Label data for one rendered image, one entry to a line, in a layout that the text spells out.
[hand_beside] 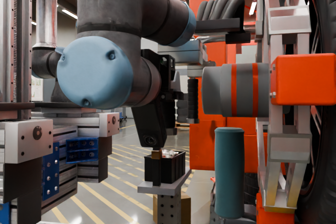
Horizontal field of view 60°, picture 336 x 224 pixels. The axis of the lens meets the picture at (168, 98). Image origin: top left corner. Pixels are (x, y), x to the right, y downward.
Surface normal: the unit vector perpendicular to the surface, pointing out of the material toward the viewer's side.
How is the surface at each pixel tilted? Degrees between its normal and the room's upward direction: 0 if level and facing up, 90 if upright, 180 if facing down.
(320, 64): 90
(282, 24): 90
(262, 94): 101
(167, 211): 90
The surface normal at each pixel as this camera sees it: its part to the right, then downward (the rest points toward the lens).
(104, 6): 0.08, 0.00
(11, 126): -0.19, -0.01
